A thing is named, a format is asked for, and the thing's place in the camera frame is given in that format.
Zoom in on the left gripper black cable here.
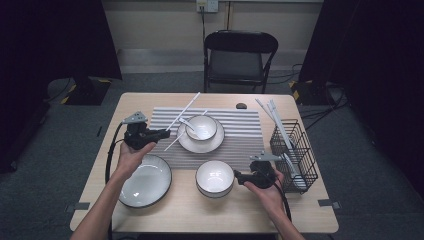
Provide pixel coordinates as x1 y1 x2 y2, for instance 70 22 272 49
104 121 129 240

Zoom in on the white spoon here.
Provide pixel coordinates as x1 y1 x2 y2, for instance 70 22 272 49
178 117 203 139
281 149 306 188

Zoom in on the white bowl dark rim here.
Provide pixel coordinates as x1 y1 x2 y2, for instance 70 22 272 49
195 159 235 199
184 114 218 142

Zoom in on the grey striped placemat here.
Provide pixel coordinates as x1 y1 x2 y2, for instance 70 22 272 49
143 106 269 172

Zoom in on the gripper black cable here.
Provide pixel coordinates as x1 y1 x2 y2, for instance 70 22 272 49
271 181 293 223
104 121 129 240

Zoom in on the white plate dark rim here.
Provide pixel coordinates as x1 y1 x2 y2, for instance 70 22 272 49
176 118 226 154
118 153 173 209

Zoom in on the black stand base yellow tape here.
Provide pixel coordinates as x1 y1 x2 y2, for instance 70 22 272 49
61 74 113 107
289 79 334 107

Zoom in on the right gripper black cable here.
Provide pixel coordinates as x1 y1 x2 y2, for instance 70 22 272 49
271 181 293 223

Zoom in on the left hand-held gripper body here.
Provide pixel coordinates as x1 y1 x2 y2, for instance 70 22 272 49
121 111 156 151

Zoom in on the black wall cable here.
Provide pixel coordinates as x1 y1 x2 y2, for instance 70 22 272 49
199 6 207 44

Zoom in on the person's right hand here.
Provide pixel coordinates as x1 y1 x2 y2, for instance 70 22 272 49
243 169 287 219

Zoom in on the black folding chair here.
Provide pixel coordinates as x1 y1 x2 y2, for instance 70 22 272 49
203 29 279 94

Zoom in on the black floor cable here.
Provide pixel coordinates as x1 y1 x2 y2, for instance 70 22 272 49
266 63 304 85
301 84 349 131
43 78 73 103

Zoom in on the black wire basket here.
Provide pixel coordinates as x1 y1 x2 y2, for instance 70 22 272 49
269 118 319 195

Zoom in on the white chopstick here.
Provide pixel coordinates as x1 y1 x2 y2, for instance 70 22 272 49
163 109 208 152
165 92 202 132

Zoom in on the bundle of white chopsticks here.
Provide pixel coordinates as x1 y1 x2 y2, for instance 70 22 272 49
255 98 295 151

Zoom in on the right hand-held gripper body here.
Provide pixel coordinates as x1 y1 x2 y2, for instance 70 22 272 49
247 150 283 189

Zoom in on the grey tape strip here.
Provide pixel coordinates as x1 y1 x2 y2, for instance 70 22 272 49
64 202 91 214
317 198 343 210

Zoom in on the person's left hand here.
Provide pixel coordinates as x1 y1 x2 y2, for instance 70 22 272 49
115 142 157 181

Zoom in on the dark curtain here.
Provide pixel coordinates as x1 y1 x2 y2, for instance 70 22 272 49
298 0 424 198
0 0 123 174

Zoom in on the white wall outlet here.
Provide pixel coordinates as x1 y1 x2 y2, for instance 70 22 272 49
195 0 219 14

